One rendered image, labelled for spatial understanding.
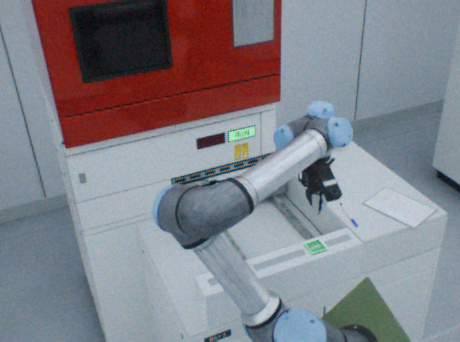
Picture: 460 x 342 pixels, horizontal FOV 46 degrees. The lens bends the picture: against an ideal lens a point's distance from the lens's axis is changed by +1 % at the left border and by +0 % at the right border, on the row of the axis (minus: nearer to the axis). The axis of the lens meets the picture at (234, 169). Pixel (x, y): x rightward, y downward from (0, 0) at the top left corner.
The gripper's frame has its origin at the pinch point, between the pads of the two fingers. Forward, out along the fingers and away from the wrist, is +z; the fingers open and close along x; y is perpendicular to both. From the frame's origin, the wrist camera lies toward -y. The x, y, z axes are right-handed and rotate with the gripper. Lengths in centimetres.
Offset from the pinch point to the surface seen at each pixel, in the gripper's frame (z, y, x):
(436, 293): 110, 38, -100
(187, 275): 29, 21, 38
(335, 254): 15.4, -4.0, -4.5
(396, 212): 13.7, 3.9, -34.1
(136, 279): 57, 58, 49
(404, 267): 32.6, -3.9, -34.2
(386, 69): 62, 207, -189
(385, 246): 19.4, -3.9, -24.4
